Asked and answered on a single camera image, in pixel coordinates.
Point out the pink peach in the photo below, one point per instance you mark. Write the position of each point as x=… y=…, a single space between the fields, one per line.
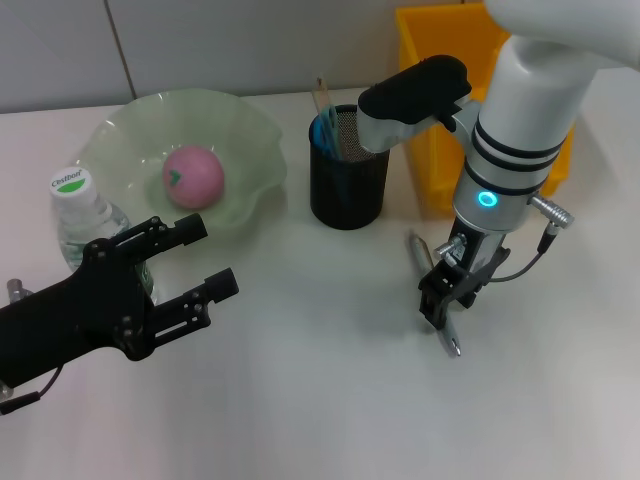
x=195 y=177

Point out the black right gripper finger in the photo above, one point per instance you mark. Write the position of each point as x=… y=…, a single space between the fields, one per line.
x=435 y=300
x=470 y=295

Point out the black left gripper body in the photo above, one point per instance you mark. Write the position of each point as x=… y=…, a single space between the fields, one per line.
x=75 y=315

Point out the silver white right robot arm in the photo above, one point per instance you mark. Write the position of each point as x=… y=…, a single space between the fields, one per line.
x=525 y=100

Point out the black mesh pen holder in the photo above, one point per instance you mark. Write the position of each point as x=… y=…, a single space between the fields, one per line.
x=345 y=195

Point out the clear plastic ruler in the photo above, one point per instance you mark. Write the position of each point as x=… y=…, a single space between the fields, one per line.
x=321 y=97

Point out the blue scissors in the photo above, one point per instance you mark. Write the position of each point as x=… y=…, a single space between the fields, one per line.
x=325 y=132

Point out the silver pen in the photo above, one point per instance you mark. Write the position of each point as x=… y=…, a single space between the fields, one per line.
x=420 y=250

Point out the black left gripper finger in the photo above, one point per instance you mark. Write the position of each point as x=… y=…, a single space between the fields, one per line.
x=222 y=286
x=190 y=230

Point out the clear water bottle green label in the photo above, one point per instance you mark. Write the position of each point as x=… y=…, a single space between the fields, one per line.
x=75 y=200

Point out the yellow plastic bin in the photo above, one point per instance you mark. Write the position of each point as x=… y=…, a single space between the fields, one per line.
x=440 y=35

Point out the green glass fruit plate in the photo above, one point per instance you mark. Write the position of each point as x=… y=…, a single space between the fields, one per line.
x=240 y=150

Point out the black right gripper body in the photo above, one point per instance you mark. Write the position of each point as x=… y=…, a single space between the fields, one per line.
x=482 y=255

